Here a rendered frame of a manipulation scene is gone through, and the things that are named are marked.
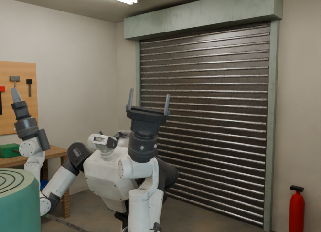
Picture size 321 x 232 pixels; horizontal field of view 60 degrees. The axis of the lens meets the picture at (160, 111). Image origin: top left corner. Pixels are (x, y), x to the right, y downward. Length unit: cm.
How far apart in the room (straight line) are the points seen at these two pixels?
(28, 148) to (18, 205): 87
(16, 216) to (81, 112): 404
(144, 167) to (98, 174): 38
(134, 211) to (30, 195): 53
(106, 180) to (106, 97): 358
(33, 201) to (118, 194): 78
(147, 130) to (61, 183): 66
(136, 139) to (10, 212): 49
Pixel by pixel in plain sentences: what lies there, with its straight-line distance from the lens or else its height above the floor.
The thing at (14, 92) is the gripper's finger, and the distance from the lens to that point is 131.
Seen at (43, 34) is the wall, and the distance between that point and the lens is 420.
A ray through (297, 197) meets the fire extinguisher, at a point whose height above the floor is 51.
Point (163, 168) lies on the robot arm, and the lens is 111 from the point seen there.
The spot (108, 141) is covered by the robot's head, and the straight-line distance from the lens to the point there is 113.
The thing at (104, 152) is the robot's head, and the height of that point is 137.
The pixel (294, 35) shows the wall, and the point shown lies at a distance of 330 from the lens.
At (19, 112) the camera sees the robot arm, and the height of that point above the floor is 153.
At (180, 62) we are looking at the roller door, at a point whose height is 196.
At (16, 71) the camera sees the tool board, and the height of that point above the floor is 182.
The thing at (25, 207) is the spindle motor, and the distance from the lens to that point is 44.
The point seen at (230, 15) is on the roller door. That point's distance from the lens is 330.
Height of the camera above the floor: 165
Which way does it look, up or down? 5 degrees down
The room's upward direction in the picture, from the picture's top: straight up
